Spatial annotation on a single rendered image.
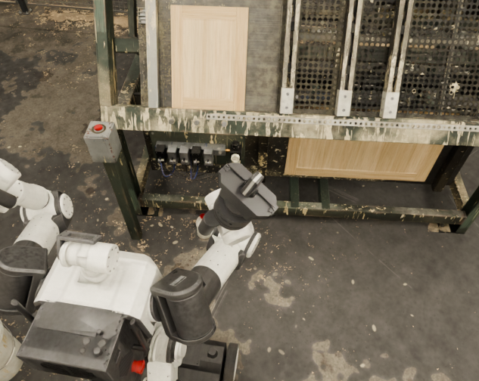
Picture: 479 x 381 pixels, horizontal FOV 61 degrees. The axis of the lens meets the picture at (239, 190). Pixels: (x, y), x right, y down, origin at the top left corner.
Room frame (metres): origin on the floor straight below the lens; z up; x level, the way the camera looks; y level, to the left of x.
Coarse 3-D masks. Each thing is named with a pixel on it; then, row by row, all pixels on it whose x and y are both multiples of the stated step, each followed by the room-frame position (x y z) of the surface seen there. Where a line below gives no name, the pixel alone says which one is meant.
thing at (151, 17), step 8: (152, 0) 1.91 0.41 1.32; (152, 8) 1.89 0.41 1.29; (152, 16) 1.87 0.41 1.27; (152, 24) 1.85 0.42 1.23; (152, 32) 1.83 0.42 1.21; (152, 40) 1.81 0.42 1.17; (152, 48) 1.79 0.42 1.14; (152, 56) 1.77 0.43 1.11; (152, 64) 1.75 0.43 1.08; (152, 72) 1.73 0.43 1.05; (152, 80) 1.71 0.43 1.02; (152, 88) 1.69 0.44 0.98; (152, 96) 1.67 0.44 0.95; (152, 104) 1.65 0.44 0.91
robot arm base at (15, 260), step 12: (0, 252) 0.50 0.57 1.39; (12, 252) 0.50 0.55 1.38; (24, 252) 0.51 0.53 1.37; (36, 252) 0.52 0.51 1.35; (0, 264) 0.46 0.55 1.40; (12, 264) 0.47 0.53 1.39; (24, 264) 0.48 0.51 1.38; (36, 264) 0.48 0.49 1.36; (36, 276) 0.45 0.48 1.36; (36, 288) 0.44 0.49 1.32; (0, 312) 0.40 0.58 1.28; (12, 312) 0.40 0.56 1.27
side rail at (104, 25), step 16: (96, 0) 1.91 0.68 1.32; (112, 0) 2.00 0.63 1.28; (96, 16) 1.88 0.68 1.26; (112, 16) 1.95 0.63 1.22; (96, 32) 1.84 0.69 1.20; (112, 32) 1.90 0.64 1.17; (96, 48) 1.80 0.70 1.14; (112, 48) 1.85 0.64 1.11; (112, 64) 1.80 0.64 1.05; (112, 80) 1.74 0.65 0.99; (112, 96) 1.69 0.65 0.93
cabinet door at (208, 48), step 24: (192, 24) 1.86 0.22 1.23; (216, 24) 1.86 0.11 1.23; (240, 24) 1.85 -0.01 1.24; (192, 48) 1.80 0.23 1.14; (216, 48) 1.80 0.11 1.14; (240, 48) 1.79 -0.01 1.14; (192, 72) 1.74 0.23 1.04; (216, 72) 1.74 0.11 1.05; (240, 72) 1.73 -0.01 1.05; (192, 96) 1.68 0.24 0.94; (216, 96) 1.67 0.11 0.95; (240, 96) 1.67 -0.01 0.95
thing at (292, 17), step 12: (288, 0) 1.84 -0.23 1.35; (300, 0) 1.84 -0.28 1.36; (288, 12) 1.82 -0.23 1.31; (288, 24) 1.79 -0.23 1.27; (288, 36) 1.76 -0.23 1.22; (288, 48) 1.73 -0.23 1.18; (288, 60) 1.73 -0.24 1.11; (288, 72) 1.70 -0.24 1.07; (288, 84) 1.67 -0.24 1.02; (288, 96) 1.61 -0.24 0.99; (288, 108) 1.58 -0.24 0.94
